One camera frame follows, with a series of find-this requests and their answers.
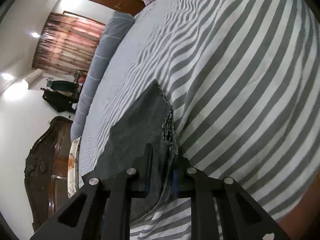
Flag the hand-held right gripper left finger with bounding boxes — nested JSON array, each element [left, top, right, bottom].
[[30, 144, 153, 240]]

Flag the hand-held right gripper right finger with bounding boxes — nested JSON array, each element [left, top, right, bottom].
[[172, 156, 292, 240]]

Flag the dark grey denim pants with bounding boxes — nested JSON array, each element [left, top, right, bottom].
[[94, 79, 179, 225]]

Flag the floral pillow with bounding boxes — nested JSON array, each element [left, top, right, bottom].
[[67, 136, 82, 198]]

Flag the carved dark wooden headboard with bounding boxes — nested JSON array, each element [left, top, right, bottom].
[[24, 116, 83, 233]]

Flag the hanging black jacket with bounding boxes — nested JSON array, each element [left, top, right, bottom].
[[42, 90, 78, 113]]

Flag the cluttered bedside table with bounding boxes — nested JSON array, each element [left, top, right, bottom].
[[74, 69, 88, 87]]

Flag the grey white striped bed sheet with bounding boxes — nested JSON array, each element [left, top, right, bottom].
[[67, 0, 320, 240]]

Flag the long grey checked bolster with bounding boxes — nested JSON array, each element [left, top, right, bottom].
[[70, 10, 135, 142]]

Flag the hanging grey-green jacket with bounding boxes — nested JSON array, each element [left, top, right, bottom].
[[46, 80, 79, 93]]

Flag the pink patterned curtain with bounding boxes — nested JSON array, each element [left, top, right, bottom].
[[32, 11, 106, 75]]

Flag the white wall air conditioner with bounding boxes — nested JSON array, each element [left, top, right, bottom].
[[21, 70, 43, 90]]

